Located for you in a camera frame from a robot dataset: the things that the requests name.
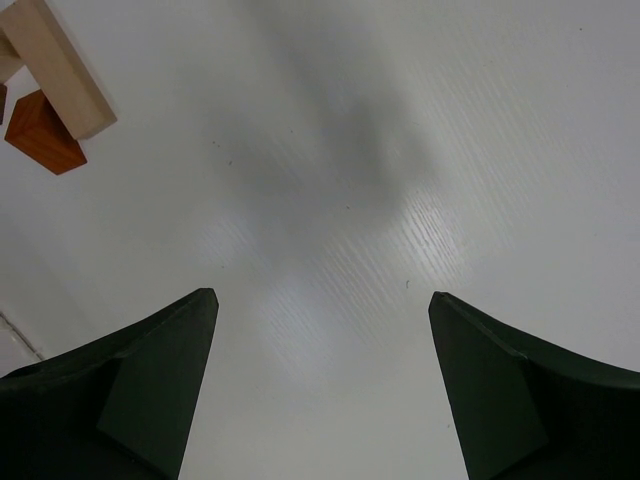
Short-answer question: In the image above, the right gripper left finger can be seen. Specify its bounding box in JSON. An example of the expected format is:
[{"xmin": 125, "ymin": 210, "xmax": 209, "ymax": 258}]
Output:
[{"xmin": 1, "ymin": 288, "xmax": 219, "ymax": 479}]

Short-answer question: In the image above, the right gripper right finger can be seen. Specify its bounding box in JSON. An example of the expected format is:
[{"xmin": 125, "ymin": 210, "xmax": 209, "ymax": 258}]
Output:
[{"xmin": 429, "ymin": 292, "xmax": 639, "ymax": 479}]

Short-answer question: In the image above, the long light wood block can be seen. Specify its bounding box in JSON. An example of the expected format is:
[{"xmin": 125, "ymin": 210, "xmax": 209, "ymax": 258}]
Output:
[{"xmin": 1, "ymin": 1, "xmax": 117, "ymax": 140}]

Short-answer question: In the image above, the red-brown wedge block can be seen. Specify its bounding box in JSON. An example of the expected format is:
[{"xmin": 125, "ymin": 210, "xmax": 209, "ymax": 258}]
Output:
[{"xmin": 5, "ymin": 90, "xmax": 87, "ymax": 175}]

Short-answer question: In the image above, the orange arch wood block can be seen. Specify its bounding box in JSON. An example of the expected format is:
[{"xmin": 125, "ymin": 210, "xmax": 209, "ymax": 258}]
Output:
[{"xmin": 0, "ymin": 84, "xmax": 8, "ymax": 125}]

